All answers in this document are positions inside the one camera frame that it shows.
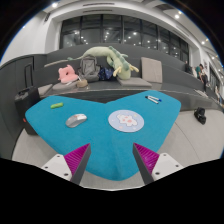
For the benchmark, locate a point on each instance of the teal felt table mat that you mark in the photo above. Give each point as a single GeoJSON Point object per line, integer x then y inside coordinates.
{"type": "Point", "coordinates": [111, 150]}

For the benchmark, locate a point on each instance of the dark blue bag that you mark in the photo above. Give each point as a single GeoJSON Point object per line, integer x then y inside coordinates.
{"type": "Point", "coordinates": [105, 74]}

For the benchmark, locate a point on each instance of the grey seat cushion left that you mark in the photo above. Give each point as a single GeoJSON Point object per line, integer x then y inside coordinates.
{"type": "Point", "coordinates": [64, 86]}

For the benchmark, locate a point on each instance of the grey backpack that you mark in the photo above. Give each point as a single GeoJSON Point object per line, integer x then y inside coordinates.
{"type": "Point", "coordinates": [89, 69]}

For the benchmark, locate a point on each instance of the round light-blue mouse pad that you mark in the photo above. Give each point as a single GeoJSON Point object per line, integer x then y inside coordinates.
{"type": "Point", "coordinates": [126, 121]}

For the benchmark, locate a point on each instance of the pink plush toy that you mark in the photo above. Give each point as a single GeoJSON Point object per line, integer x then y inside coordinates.
{"type": "Point", "coordinates": [67, 74]}

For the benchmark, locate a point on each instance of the green highlighter marker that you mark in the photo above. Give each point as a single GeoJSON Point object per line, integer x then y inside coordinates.
{"type": "Point", "coordinates": [57, 105]}

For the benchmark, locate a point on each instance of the beige back cushion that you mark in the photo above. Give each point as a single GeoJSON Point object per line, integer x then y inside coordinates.
{"type": "Point", "coordinates": [151, 70]}

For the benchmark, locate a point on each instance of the person in green shirt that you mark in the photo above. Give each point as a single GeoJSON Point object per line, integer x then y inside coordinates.
{"type": "Point", "coordinates": [201, 76]}

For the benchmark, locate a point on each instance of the silver computer mouse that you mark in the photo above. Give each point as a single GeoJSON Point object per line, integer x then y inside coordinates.
{"type": "Point", "coordinates": [75, 120]}

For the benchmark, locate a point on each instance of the blue capped marker pen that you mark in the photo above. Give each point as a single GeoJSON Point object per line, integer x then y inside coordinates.
{"type": "Point", "coordinates": [154, 98]}

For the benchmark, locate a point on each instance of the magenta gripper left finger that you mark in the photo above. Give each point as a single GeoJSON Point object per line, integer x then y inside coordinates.
{"type": "Point", "coordinates": [77, 161]}

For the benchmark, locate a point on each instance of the grey seat cushion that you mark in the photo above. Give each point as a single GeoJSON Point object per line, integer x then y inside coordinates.
{"type": "Point", "coordinates": [134, 82]}
{"type": "Point", "coordinates": [64, 86]}

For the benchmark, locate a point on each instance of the green dragon plush toy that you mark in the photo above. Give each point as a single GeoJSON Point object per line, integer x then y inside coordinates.
{"type": "Point", "coordinates": [114, 58]}

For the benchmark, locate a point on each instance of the white marker pen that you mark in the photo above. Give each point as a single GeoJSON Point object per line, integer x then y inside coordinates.
{"type": "Point", "coordinates": [152, 100]}

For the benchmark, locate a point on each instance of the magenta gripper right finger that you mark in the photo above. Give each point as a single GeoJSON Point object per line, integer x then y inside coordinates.
{"type": "Point", "coordinates": [146, 160]}

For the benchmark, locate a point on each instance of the roll of tape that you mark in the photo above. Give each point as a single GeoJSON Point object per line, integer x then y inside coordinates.
{"type": "Point", "coordinates": [82, 83]}

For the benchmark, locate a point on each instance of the black bag on floor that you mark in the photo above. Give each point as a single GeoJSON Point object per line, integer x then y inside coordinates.
{"type": "Point", "coordinates": [199, 114]}

